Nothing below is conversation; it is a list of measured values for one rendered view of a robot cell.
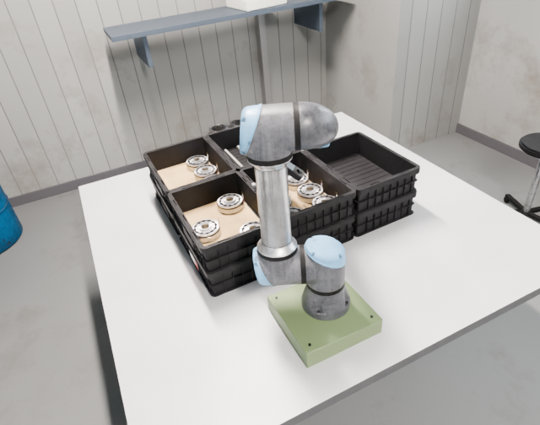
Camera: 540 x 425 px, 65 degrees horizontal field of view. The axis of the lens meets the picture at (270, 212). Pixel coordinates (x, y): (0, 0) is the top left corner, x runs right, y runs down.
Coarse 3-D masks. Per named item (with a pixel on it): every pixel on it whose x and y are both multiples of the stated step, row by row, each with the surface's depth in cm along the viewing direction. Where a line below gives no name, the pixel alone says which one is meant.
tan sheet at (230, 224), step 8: (200, 208) 170; (208, 208) 169; (216, 208) 169; (248, 208) 167; (192, 216) 166; (200, 216) 166; (208, 216) 165; (216, 216) 165; (224, 216) 164; (232, 216) 164; (240, 216) 163; (248, 216) 163; (192, 224) 162; (224, 224) 160; (232, 224) 159; (240, 224) 159; (224, 232) 156; (232, 232) 156; (216, 240) 152
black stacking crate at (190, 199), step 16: (192, 192) 166; (208, 192) 170; (224, 192) 173; (240, 192) 174; (192, 208) 170; (256, 208) 162; (192, 240) 147; (256, 240) 143; (208, 256) 137; (224, 256) 140; (240, 256) 144; (208, 272) 140
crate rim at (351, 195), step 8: (296, 152) 181; (304, 152) 180; (312, 160) 174; (248, 168) 173; (248, 176) 167; (336, 176) 162; (344, 184) 157; (352, 192) 152; (328, 200) 150; (336, 200) 150; (344, 200) 152; (312, 208) 146; (320, 208) 148; (296, 216) 145; (304, 216) 146
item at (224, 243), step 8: (224, 176) 170; (240, 176) 168; (200, 184) 166; (248, 184) 163; (176, 192) 163; (176, 208) 153; (184, 216) 149; (184, 224) 148; (192, 232) 141; (248, 232) 139; (256, 232) 140; (200, 240) 137; (224, 240) 136; (232, 240) 137; (240, 240) 139; (200, 248) 134; (208, 248) 134; (216, 248) 135
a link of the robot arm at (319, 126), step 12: (300, 108) 98; (312, 108) 99; (324, 108) 101; (300, 120) 97; (312, 120) 98; (324, 120) 99; (336, 120) 104; (300, 132) 98; (312, 132) 98; (324, 132) 100; (336, 132) 105; (300, 144) 108; (312, 144) 101; (324, 144) 105
